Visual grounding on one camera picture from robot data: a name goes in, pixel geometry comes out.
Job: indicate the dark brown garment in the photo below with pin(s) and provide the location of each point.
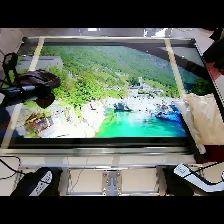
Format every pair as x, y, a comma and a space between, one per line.
40, 79

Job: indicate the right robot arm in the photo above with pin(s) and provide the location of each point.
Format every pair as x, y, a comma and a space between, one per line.
195, 181

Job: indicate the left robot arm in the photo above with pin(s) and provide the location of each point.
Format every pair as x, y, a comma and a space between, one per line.
32, 184

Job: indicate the cream garment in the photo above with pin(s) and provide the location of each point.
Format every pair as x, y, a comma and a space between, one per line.
206, 118

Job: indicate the red garment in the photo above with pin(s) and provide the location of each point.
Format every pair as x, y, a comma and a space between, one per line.
216, 78

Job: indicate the black garment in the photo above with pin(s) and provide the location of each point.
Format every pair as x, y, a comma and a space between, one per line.
215, 53

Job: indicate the silver frame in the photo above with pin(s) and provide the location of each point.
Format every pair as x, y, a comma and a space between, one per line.
111, 184

